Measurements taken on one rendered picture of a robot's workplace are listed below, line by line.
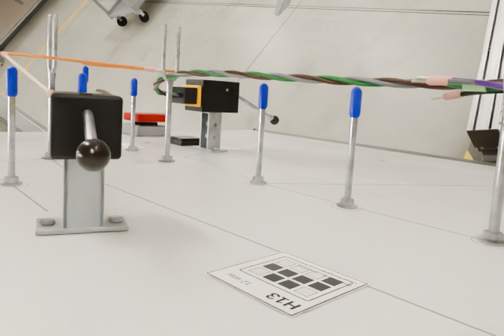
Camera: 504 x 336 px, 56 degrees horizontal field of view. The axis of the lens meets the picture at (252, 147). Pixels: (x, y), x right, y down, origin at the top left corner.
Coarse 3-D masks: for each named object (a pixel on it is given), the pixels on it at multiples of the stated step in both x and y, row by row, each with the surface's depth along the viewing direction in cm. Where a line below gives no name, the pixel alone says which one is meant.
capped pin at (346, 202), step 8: (352, 88) 34; (360, 88) 33; (352, 96) 33; (360, 96) 33; (352, 104) 33; (360, 104) 33; (352, 112) 33; (360, 112) 34; (352, 120) 34; (352, 128) 34; (352, 136) 34; (352, 144) 34; (352, 152) 34; (352, 160) 34; (352, 168) 34; (352, 176) 34; (344, 192) 34; (344, 200) 34; (352, 200) 34; (352, 208) 34
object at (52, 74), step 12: (48, 24) 47; (48, 36) 47; (48, 48) 47; (48, 60) 47; (48, 72) 47; (48, 108) 47; (48, 120) 47; (48, 132) 47; (48, 144) 48; (48, 156) 47
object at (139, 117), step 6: (126, 114) 76; (138, 114) 73; (144, 114) 74; (150, 114) 75; (156, 114) 76; (162, 114) 77; (138, 120) 73; (144, 120) 74; (150, 120) 75; (156, 120) 75; (162, 120) 76
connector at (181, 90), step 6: (174, 90) 59; (180, 90) 58; (186, 90) 57; (192, 90) 58; (180, 96) 58; (186, 96) 57; (192, 96) 58; (174, 102) 59; (180, 102) 58; (186, 102) 58; (192, 102) 58
